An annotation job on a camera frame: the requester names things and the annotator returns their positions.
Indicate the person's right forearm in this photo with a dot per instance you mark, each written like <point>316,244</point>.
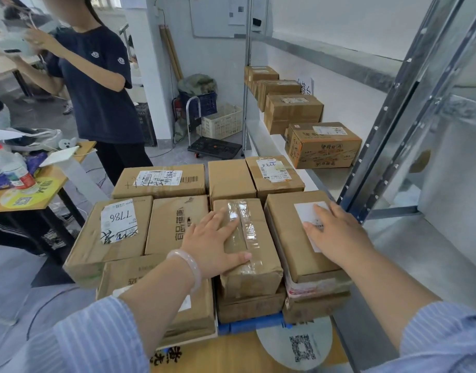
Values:
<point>389,291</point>

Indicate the person's left hand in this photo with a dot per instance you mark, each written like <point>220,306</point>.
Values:
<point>210,248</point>

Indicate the brown box with label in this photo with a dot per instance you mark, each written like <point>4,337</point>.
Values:
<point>253,308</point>

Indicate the box labelled 7786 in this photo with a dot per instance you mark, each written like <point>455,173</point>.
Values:
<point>90,252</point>

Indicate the navy plastic crate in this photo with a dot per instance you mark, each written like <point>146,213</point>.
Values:
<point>207,104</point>

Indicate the white box with red logo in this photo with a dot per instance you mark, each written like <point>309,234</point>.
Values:
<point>195,339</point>

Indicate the white controller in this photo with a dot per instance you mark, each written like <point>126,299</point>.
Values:
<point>67,142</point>

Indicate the low wooden table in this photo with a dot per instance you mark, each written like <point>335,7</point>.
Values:
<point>222,357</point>

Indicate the blue tray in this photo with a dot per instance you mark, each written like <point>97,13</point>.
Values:
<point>253,326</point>

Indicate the small plain cardboard box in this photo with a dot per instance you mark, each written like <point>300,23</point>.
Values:
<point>230,182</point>

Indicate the bundle of wooden poles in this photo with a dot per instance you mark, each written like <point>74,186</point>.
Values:
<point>171,54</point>

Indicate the person's right hand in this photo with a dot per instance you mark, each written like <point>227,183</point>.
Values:
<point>342,240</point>

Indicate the whiteboard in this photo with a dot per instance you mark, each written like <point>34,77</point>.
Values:
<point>214,15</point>

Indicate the long wooden table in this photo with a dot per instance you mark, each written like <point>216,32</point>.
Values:
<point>1,67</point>

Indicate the person's left forearm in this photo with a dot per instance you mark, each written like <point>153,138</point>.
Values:
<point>156,303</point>

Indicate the black eraser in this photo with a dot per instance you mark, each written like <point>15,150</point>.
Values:
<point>257,22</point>

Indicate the small box with black print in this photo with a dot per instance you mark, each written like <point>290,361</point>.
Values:
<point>164,229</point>

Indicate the black platform trolley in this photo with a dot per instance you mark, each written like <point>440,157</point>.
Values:
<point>214,147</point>

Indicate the round white sticker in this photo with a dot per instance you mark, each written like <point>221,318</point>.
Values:
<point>276,341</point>

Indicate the blue packet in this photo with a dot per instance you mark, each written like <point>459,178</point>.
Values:
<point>38,161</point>

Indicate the box labelled 5288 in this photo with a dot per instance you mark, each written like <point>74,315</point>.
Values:
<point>121,271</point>

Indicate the box with barcode label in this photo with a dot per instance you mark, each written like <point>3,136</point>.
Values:
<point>284,236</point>

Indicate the clear water bottle red cap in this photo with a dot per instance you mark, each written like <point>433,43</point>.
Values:
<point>12,167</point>

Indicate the light blue striped shirt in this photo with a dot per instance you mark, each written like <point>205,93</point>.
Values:
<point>94,337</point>

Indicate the wide box with handwritten label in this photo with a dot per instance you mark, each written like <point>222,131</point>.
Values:
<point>195,188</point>

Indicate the translucent white bangle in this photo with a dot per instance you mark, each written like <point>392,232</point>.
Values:
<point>193,266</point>

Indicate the cream plastic crate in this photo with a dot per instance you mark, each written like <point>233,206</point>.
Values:
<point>222,124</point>

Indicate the white paper sign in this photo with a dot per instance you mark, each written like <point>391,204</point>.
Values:
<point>305,86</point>

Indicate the wooden table with black legs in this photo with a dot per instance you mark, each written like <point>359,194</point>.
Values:
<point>55,174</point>

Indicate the large white paper sheet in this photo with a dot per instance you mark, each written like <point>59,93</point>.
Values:
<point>3,135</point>

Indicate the galvanized metal shelf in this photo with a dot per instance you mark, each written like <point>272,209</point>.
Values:
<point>331,60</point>
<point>397,132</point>

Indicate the small white paper sheet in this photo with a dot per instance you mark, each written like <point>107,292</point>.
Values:
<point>59,156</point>

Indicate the camouflage bag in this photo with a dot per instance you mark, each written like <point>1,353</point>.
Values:
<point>197,84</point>

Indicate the red fire extinguisher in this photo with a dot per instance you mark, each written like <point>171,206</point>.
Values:
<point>177,108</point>

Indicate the round yellow sticker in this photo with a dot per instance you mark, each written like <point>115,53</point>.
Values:
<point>43,194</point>

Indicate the clear tape cardboard box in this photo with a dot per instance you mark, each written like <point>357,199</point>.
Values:
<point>261,268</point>

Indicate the black plastic crate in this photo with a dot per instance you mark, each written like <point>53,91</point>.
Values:
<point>144,126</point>

